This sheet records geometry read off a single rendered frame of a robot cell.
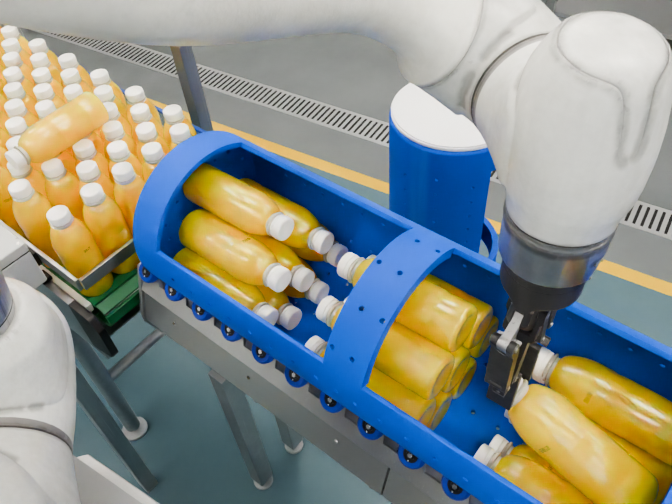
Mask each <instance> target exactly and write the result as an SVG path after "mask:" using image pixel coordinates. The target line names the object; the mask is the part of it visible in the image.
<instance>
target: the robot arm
mask: <svg viewBox="0 0 672 504"><path fill-rule="evenodd" d="M0 24H3V25H9V26H14V27H20V28H26V29H32V30H37V31H43V32H49V33H55V34H61V35H68V36H74V37H81V38H88V39H95V40H103V41H110V42H119V43H129V44H141V45H158V46H207V45H220V44H231V43H241V42H251V41H260V40H270V39H279V38H289V37H299V36H308V35H318V34H328V33H353V34H358V35H361V36H365V37H368V38H370V39H373V40H375V41H378V42H380V43H382V44H383V45H385V46H387V47H388V48H390V49H391V50H393V51H394V52H395V53H396V54H397V60H398V65H399V69H400V72H401V74H402V75H403V77H404V78H405V79H406V80H407V81H408V82H410V83H412V84H414V85H415V86H417V87H419V88H420V89H422V90H423V91H424V92H426V93H427V94H429V95H430V96H432V97H433V98H434V99H436V100H437V101H438V102H440V103H441V104H442V105H444V106H445V107H446V108H448V109H449V110H450V111H452V112H453V113H454V114H455V115H463V116H465V117H466V118H467V119H468V120H470V121H471V122H472V123H473V124H474V125H475V127H476V128H477V129H478V131H479V132H480V134H481V135H482V137H483V139H484V141H485V143H486V145H487V147H488V149H489V152H490V154H491V157H492V160H493V162H494V165H495V168H496V172H497V175H498V179H499V181H500V182H501V184H503V185H504V186H505V187H506V199H505V202H504V207H503V218H502V223H501V228H500V233H499V238H498V248H499V252H500V255H501V257H502V263H501V267H500V280H501V283H502V286H503V288H504V289H505V291H506V293H507V294H508V296H509V298H508V301H507V304H506V308H507V312H506V315H505V318H504V321H503V324H502V327H503V328H504V330H505V331H504V332H502V331H501V330H498V331H497V332H496V331H495V332H493V334H491V336H490V339H489V343H490V346H491V347H490V353H489V358H488V363H487V367H486V374H485V378H484V381H485V382H487V383H488V384H489V387H488V391H487V395H486V397H487V398H489V399H490V400H492V401H494V402H495V403H497V404H498V405H500V406H502V407H503V408H505V409H507V410H510V409H511V407H512V406H513V402H514V399H515V396H516V393H517V390H518V387H519V384H520V381H521V378H522V379H526V380H528V382H529V380H530V379H531V377H532V374H533V371H534V368H535V365H536V362H537V359H538V356H539V353H540V350H541V347H542V346H541V345H543V346H545V347H547V346H548V344H549V343H550V341H551V338H550V337H548V336H547V335H545V333H546V329H549V328H550V327H552V326H553V321H554V318H555V315H556V312H557V310H560V309H563V308H566V307H568V306H570V305H571V304H573V303H574V302H575V301H576V300H577V299H578V298H579V297H580V295H581V293H582V291H583V288H584V286H585V283H586V281H588V280H591V278H592V277H591V276H592V274H593V273H594V272H595V270H596V269H597V267H598V265H599V264H600V262H603V260H604V259H603V257H604V255H605V254H606V252H607V250H608V248H609V245H610V243H611V241H612V240H613V238H614V236H615V234H616V231H617V229H618V224H619V222H620V220H621V219H622V218H623V217H624V216H625V215H626V214H627V213H628V212H629V211H630V210H631V209H632V208H633V206H634V205H635V203H636V201H637V200H638V198H639V196H640V195H641V193H642V191H643V189H644V187H645V185H646V183H647V181H648V178H649V176H650V174H651V172H652V170H653V167H654V165H655V162H656V160H657V157H658V154H659V152H660V149H661V145H662V142H663V139H664V136H665V133H666V129H667V125H668V120H669V115H670V111H671V106H672V50H671V47H670V45H669V43H668V42H667V40H666V39H665V38H664V36H663V35H662V34H661V33H660V32H659V31H658V30H657V29H655V28H654V27H653V26H651V25H650V24H648V23H647V22H645V21H643V20H641V19H639V18H637V17H634V16H631V15H628V14H625V13H620V12H615V11H603V10H600V11H588V12H582V13H579V14H576V15H573V16H571V17H569V18H567V19H565V20H564V21H562V22H561V21H560V20H559V19H558V18H557V17H556V16H555V14H554V13H553V12H552V11H551V10H550V9H549V8H548V7H547V6H546V5H545V4H544V3H543V2H542V1H540V0H0ZM537 343H540V344H541V345H539V344H537ZM75 422H76V364H75V353H74V345H73V339H72V334H71V331H70V328H69V325H68V323H67V321H66V319H65V317H64V316H63V314H62V313H61V311H60V310H59V309H58V307H57V306H56V305H55V304H54V303H53V302H52V301H51V300H50V299H49V298H47V297H46V296H45V295H44V294H42V293H40V292H39V291H37V290H35V289H33V288H32V287H31V286H29V285H27V284H25V283H23V282H21V281H18V280H15V279H12V278H8V277H4V276H3V273H2V271H1V269H0V504H81V502H80V497H79V492H78V486H77V481H76V475H75V469H74V462H73V441H74V433H75Z"/></svg>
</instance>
